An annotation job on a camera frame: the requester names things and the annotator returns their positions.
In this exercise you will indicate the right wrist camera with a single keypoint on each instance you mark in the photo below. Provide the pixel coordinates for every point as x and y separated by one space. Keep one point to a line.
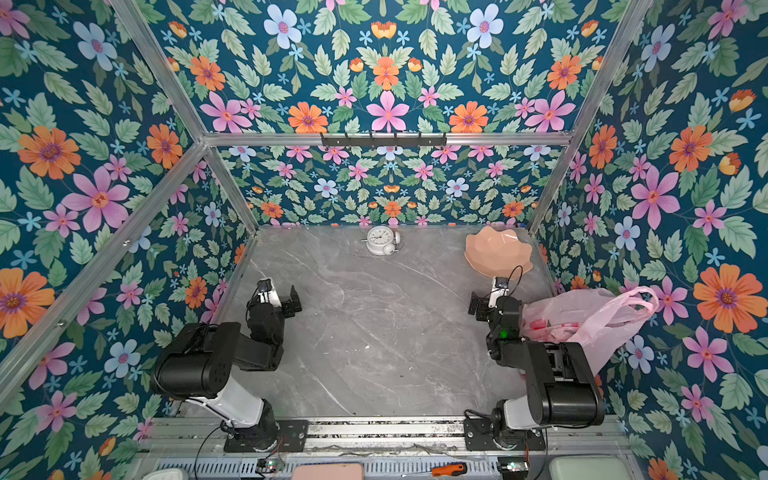
500 287

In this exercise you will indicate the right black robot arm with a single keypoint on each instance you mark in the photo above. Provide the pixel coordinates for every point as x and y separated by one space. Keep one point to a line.
560 388

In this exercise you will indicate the pink box front edge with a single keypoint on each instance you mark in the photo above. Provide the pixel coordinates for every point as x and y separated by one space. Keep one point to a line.
335 471

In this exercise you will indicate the white object front left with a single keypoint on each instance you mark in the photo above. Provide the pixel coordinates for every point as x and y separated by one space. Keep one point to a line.
167 474

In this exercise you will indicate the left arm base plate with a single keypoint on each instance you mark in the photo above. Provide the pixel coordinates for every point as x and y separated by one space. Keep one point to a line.
284 436

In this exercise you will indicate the pink flower-shaped bowl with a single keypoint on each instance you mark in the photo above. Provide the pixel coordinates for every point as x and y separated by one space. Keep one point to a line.
496 253

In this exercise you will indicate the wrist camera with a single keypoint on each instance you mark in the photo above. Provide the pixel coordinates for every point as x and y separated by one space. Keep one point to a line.
266 293
500 287

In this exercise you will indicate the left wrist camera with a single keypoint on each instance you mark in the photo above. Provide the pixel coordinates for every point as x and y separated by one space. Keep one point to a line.
266 293

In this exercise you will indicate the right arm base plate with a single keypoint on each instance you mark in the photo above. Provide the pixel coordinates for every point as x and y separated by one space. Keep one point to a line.
480 435

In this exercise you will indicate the white alarm clock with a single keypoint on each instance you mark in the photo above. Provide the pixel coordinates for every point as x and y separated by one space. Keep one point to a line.
382 241

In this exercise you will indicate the small circuit board left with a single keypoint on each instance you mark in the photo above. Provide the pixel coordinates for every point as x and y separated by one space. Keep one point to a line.
269 466

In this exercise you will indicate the black hook rail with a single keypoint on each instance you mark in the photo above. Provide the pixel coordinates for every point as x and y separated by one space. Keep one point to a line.
371 140

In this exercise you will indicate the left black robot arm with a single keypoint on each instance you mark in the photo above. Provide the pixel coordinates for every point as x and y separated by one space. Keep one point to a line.
196 367

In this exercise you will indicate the small circuit board right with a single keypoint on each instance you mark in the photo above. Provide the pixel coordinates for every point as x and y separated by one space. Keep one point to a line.
512 468

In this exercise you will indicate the pale green box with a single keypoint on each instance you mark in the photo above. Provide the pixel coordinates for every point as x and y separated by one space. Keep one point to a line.
588 468

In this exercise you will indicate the orange handled screwdriver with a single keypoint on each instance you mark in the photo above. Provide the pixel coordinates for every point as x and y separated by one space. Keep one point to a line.
444 470

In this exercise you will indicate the pink plastic bag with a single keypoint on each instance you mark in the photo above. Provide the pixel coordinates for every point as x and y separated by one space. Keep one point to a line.
600 321

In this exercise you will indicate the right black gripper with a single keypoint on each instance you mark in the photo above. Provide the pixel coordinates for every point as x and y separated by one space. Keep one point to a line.
487 303

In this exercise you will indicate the small circuit board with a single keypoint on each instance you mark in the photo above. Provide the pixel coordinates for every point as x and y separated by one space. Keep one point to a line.
512 468
269 466

